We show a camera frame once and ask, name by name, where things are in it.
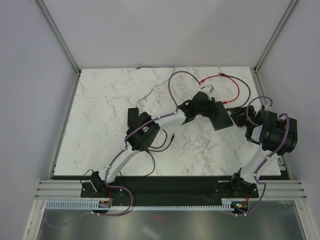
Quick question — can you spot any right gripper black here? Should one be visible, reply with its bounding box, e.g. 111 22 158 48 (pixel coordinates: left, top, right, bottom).
228 104 256 128

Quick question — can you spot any black network switch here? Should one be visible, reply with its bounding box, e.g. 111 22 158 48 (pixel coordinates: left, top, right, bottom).
209 101 234 131

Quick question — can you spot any thin black adapter cord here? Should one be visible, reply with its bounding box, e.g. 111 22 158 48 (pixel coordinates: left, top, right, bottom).
134 66 176 110

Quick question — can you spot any black power adapter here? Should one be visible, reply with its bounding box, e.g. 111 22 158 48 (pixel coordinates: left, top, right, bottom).
127 107 139 128

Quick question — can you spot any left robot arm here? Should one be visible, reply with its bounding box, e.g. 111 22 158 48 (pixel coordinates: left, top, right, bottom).
89 89 216 197

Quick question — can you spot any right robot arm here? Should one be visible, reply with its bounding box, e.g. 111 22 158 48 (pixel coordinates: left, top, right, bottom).
228 105 298 197

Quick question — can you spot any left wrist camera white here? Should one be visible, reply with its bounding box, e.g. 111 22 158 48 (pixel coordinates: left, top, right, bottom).
200 85 215 97

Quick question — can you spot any red ethernet cable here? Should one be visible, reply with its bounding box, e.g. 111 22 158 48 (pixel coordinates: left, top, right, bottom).
199 74 241 105

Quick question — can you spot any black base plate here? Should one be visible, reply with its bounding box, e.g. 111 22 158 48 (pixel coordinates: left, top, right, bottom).
80 176 259 207

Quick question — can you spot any white cable duct rail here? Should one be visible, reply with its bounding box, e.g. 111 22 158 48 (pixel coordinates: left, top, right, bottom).
46 198 232 211

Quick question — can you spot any aluminium frame rail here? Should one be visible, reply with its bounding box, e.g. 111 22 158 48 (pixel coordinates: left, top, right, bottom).
35 180 82 200

